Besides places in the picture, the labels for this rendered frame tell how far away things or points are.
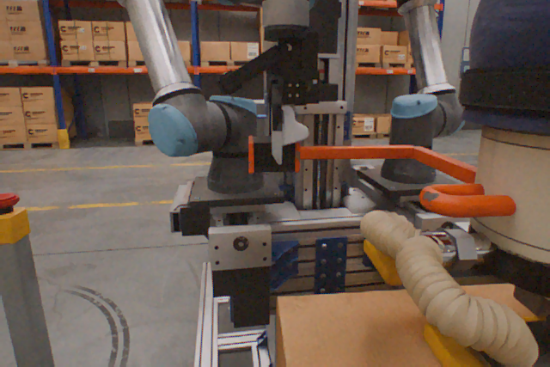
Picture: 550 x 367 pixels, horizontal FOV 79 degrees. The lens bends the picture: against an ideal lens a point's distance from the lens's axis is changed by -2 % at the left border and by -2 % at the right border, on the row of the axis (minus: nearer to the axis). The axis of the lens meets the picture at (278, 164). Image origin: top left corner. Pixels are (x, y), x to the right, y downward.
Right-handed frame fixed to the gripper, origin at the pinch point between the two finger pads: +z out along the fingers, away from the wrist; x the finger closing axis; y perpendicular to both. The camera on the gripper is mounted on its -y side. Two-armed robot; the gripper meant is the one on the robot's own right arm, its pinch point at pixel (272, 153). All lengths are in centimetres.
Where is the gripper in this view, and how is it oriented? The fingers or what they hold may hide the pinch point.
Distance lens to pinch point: 59.6
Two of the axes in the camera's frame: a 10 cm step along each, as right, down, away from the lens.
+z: 0.0, 9.7, 2.3
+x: -0.9, -2.3, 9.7
